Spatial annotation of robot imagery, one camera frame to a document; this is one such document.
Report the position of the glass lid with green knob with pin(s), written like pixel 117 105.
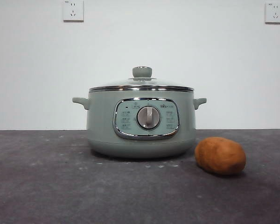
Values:
pixel 142 72

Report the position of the white wall socket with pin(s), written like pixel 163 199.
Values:
pixel 274 13
pixel 73 11

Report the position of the brown potato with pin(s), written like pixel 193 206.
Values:
pixel 220 155

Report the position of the pale green electric cooking pot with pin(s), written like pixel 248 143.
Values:
pixel 100 121

